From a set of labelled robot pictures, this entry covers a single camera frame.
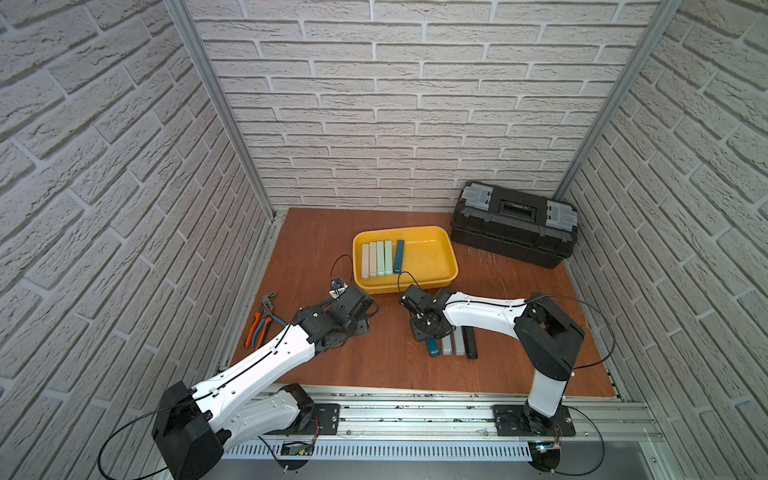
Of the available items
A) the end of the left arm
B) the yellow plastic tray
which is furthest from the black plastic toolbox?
the end of the left arm

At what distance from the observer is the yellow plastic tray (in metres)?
1.01

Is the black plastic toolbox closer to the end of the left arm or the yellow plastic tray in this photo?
the yellow plastic tray

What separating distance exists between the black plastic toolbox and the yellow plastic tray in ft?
0.34

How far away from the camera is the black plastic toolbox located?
0.96 meters
